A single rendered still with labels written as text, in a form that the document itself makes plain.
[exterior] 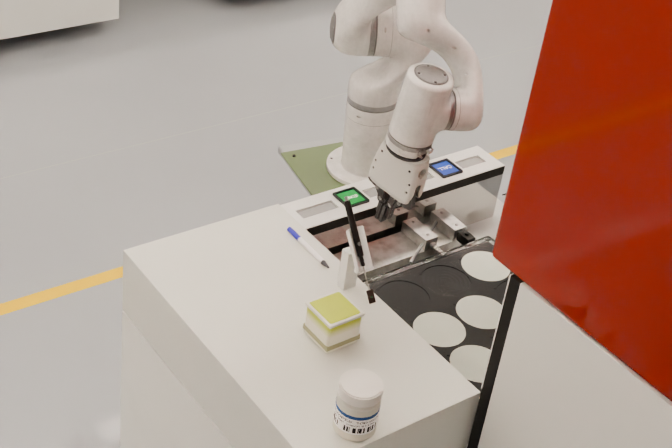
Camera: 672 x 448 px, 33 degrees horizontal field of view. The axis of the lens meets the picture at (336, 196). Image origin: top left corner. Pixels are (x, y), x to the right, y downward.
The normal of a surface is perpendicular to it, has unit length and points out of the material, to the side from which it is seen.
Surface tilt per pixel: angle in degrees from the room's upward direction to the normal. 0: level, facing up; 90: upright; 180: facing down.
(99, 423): 0
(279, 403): 0
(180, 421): 90
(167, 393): 90
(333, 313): 0
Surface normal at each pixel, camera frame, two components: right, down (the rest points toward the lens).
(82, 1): 0.58, 0.51
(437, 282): 0.11, -0.83
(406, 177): -0.54, 0.43
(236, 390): -0.81, 0.25
